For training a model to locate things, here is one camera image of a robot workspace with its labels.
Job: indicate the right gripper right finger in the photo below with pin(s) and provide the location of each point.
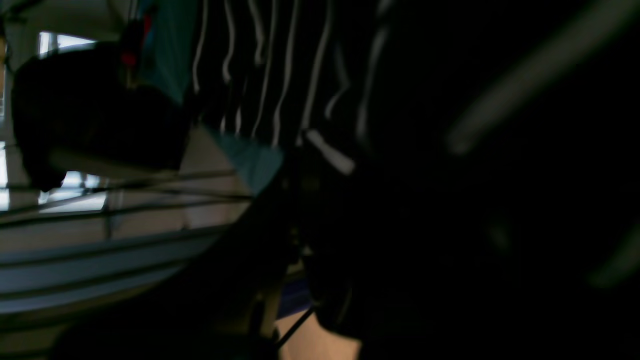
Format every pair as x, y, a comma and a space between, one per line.
419, 273

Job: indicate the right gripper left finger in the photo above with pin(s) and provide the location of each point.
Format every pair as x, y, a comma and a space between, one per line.
221, 306

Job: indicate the navy white striped t-shirt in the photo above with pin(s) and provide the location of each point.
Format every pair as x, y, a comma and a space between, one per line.
463, 95

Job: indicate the red black table clamp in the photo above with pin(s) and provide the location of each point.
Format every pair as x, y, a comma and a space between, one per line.
133, 39

